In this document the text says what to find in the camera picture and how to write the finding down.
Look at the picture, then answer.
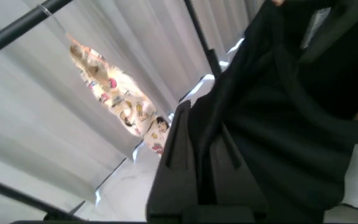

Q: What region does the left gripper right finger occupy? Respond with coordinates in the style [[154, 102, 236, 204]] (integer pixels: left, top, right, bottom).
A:
[[208, 124, 269, 222]]

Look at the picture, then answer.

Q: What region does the white curtain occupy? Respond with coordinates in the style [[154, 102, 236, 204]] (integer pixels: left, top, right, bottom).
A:
[[0, 0, 260, 222]]

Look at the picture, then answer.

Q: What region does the black garment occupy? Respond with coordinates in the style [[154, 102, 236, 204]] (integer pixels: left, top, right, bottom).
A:
[[187, 0, 358, 224]]

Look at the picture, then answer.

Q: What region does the pink clothes hanger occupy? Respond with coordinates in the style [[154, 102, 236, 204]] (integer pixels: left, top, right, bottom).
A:
[[65, 32, 82, 49]]

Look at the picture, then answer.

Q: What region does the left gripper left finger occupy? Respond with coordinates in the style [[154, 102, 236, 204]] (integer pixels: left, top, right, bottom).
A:
[[146, 100, 200, 222]]

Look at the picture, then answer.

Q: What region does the cream printed garment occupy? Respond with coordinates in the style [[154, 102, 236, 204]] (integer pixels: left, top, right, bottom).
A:
[[69, 42, 171, 156]]

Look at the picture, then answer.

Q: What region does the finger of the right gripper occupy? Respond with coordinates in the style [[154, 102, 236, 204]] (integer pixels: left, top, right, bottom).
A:
[[299, 0, 358, 64]]

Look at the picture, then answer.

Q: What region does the black clothes rack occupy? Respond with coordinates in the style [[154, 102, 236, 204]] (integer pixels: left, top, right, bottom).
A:
[[0, 0, 224, 222]]

